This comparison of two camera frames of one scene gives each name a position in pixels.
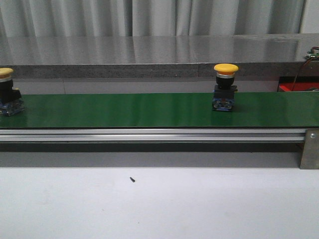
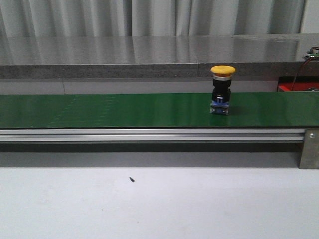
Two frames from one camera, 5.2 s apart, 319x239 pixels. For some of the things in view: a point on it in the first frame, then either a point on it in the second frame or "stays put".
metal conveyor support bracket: (310, 158) stays put
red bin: (286, 83) stays put
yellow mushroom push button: (11, 101) -> (221, 90)
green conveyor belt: (252, 110) stays put
